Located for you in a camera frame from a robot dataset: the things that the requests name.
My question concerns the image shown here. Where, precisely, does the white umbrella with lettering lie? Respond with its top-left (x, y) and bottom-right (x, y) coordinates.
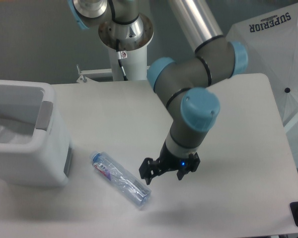
top-left (226, 3), bottom-right (298, 167)

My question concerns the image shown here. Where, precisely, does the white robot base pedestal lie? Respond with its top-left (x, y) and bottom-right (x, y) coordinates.
top-left (75, 13), bottom-right (154, 84)

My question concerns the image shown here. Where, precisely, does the white plastic trash can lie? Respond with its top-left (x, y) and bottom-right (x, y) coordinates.
top-left (0, 80), bottom-right (73, 187)

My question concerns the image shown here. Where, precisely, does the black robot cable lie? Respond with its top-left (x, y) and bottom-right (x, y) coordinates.
top-left (115, 39), bottom-right (129, 81)

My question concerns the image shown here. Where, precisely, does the clear plastic water bottle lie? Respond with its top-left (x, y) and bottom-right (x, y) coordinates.
top-left (89, 151), bottom-right (151, 207)

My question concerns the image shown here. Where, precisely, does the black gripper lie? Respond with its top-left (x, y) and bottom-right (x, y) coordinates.
top-left (139, 143), bottom-right (200, 185)

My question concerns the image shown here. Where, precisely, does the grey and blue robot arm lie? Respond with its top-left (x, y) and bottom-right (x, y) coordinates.
top-left (68, 0), bottom-right (248, 184)

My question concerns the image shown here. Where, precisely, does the white plastic bag wrapper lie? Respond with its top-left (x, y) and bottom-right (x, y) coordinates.
top-left (0, 119), bottom-right (35, 144)

